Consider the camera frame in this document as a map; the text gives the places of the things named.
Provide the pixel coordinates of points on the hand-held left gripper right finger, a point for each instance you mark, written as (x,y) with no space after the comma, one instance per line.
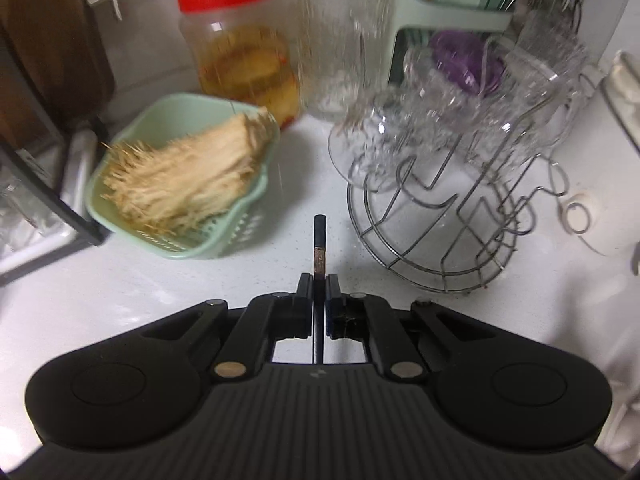
(332,317)

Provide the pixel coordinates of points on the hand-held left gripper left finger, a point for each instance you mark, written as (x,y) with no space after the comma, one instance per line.
(304,305)

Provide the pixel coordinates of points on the black chopstick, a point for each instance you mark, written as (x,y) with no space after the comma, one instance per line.
(319,240)

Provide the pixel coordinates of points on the green plastic basket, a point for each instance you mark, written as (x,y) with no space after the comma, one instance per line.
(230,230)

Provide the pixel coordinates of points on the clear glass goblet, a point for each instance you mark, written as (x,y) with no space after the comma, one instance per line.
(360,150)
(440,105)
(530,100)

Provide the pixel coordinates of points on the enoki mushrooms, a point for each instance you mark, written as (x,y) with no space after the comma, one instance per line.
(190,180)

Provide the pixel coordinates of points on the tall textured glass mug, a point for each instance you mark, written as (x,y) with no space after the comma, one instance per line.
(340,60)
(550,50)

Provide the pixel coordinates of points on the purple lid container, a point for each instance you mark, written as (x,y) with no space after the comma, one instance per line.
(460,60)

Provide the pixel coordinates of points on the small clear drinking glass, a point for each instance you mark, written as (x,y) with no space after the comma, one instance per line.
(25,220)

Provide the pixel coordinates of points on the white electric cooker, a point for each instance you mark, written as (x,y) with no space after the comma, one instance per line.
(610,210)

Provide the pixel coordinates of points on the green utensil holder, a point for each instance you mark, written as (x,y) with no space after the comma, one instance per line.
(450,17)

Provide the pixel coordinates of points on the wooden cutting board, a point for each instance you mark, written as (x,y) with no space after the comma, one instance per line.
(45,35)

